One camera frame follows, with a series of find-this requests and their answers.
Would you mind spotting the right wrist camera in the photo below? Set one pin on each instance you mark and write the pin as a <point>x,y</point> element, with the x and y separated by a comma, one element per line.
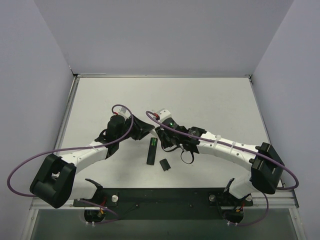
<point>163,114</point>

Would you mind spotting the green yellow battery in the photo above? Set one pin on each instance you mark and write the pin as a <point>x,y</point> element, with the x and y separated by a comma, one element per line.
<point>153,142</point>

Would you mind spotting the black remote control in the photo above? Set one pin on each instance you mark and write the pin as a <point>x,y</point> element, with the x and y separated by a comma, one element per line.
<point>151,156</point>

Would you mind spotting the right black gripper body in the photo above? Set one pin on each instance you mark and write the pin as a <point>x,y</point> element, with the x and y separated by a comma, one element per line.
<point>164,136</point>

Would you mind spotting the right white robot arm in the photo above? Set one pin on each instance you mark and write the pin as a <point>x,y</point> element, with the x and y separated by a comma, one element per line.
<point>263,165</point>

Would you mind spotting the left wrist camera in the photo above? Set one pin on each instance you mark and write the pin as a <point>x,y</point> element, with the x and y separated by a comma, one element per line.
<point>123,112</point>

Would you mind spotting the black battery cover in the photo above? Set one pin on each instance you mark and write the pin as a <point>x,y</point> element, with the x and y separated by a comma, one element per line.
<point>165,164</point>

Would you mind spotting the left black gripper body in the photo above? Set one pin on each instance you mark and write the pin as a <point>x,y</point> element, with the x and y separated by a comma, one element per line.
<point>136,128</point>

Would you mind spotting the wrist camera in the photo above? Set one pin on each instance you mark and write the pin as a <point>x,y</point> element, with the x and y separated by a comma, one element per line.
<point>163,114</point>
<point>123,112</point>

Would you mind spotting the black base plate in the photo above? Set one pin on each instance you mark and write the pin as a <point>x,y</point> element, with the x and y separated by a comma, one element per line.
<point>166,203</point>

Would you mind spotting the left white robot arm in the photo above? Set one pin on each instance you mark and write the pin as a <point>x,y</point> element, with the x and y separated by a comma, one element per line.
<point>55,181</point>

